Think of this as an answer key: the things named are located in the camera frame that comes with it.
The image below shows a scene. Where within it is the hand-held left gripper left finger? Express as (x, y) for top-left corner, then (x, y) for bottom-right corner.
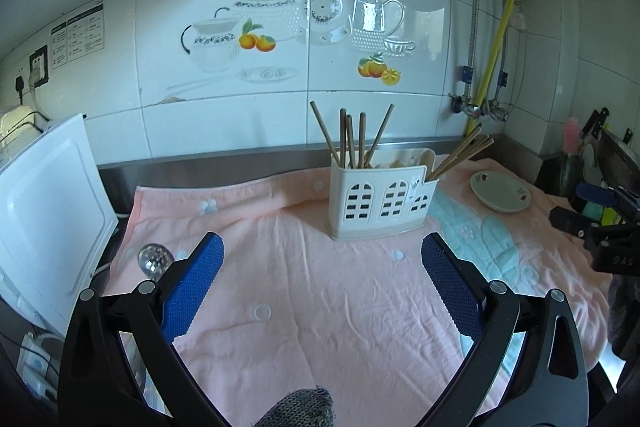
(57, 231), (226, 427)

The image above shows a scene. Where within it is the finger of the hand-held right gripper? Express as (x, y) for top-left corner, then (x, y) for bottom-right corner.
(575, 182), (640, 219)
(549, 206), (640, 253)

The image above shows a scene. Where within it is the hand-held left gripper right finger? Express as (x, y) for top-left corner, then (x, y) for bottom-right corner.
(421, 232), (591, 427)

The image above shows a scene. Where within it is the white plastic utensil holder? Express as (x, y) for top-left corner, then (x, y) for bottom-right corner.
(328, 148), (437, 242)

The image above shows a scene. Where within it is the dark thin chopstick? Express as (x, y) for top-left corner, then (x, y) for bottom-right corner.
(426, 123), (483, 182)
(430, 136), (491, 181)

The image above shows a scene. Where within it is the person's right hand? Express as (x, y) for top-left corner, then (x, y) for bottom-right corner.
(606, 274), (640, 358)

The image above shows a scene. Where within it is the person's left hand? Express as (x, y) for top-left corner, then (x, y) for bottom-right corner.
(254, 387), (334, 427)

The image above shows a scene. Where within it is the dark brush holder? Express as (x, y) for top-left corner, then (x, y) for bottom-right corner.
(557, 152), (585, 208)

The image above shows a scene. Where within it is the metal wok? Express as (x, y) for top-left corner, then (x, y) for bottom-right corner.
(582, 107), (640, 202)

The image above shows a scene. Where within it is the metal slotted spoon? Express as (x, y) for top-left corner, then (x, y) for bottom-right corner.
(138, 243), (173, 279)

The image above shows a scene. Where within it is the pink brush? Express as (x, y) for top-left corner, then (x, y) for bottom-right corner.
(560, 117), (581, 155)

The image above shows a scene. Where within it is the white fruit-print dish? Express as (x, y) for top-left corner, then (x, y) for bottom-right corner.
(469, 170), (532, 212)

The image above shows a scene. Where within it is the pink towel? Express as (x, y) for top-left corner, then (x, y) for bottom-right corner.
(102, 157), (613, 427)

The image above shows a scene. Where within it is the metal water valve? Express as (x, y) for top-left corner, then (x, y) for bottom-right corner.
(482, 99), (511, 122)
(448, 93), (483, 118)

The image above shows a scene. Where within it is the white cutting board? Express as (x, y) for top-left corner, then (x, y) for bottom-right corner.
(0, 113), (119, 339)

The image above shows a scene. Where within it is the white power strip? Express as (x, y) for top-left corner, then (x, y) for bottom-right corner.
(17, 332), (63, 403)

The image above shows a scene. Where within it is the white appliance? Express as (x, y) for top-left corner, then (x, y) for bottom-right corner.
(0, 106), (43, 162)

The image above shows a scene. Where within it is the white cable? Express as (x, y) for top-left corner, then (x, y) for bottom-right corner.
(92, 212), (123, 280)

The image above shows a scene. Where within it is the metal flexible hose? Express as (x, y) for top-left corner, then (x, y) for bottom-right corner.
(492, 0), (526, 104)
(457, 0), (480, 102)

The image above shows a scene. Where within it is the yellow gas hose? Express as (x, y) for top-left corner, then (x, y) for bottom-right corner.
(464, 0), (519, 138)

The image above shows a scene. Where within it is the teaware fruit wall decal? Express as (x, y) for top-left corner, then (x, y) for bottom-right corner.
(180, 0), (418, 86)

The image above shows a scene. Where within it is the black wall socket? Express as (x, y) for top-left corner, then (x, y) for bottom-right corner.
(28, 47), (51, 86)

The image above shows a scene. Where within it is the instruction wall label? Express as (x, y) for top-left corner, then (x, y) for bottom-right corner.
(50, 2), (107, 70)

